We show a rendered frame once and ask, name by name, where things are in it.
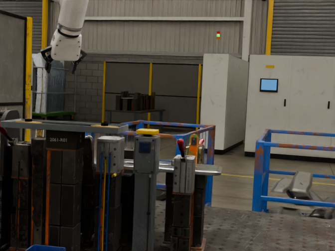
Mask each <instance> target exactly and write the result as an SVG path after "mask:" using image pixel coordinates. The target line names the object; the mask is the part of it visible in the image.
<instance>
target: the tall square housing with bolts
mask: <svg viewBox="0 0 335 251"><path fill-rule="evenodd" d="M124 147H125V138H124V137H121V136H103V137H100V138H97V155H96V173H95V174H98V180H97V207H95V227H94V251H122V250H123V249H122V246H121V221H122V203H121V185H122V172H123V171H124ZM121 169H122V170H123V171H121V172H120V174H117V175H116V177H114V178H112V177H111V176H112V175H113V174H114V173H118V172H119V170H121Z"/></svg>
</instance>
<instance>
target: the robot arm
mask: <svg viewBox="0 0 335 251"><path fill-rule="evenodd" d="M52 1H54V2H56V3H58V4H59V5H60V14H59V19H58V23H57V29H56V31H55V33H54V35H53V38H52V40H51V44H50V46H48V47H46V48H43V49H41V50H40V53H41V55H42V57H43V59H44V60H45V61H46V63H45V70H46V71H47V73H50V69H51V62H52V61H53V60H59V61H71V66H70V71H71V73H72V74H74V72H75V71H76V67H77V65H78V64H79V62H81V61H82V60H83V58H84V57H85V56H86V55H87V54H86V52H85V51H83V50H82V49H81V39H82V35H81V31H82V27H83V23H84V19H85V14H86V10H87V6H88V2H89V0H52ZM46 52H49V53H50V54H49V55H48V56H46V55H45V54H46ZM80 53H81V55H80Z"/></svg>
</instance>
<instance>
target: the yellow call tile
mask: <svg viewBox="0 0 335 251"><path fill-rule="evenodd" d="M158 133H159V130H158V129H146V128H141V129H138V130H136V134H143V136H152V135H156V134H158Z"/></svg>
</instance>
